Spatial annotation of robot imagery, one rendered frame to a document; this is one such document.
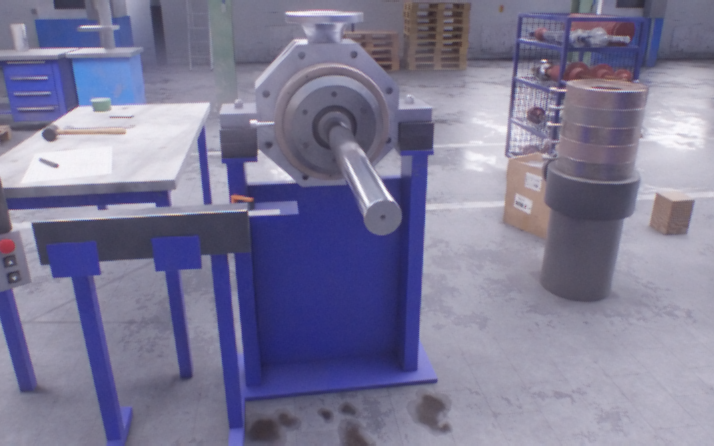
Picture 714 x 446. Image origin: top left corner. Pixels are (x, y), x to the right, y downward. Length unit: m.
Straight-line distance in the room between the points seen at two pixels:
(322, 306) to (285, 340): 0.22
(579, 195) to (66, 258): 2.20
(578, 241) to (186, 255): 1.96
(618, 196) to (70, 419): 2.53
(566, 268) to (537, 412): 0.97
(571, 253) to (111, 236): 2.17
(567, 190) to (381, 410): 1.40
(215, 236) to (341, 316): 0.81
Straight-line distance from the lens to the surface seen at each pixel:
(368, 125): 1.81
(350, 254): 2.26
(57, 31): 12.61
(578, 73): 4.25
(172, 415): 2.36
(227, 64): 7.76
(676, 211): 4.22
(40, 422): 2.51
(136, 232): 1.80
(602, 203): 2.92
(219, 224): 1.76
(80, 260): 1.87
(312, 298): 2.33
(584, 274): 3.10
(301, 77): 1.81
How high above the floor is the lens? 1.48
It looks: 22 degrees down
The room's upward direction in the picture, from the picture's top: straight up
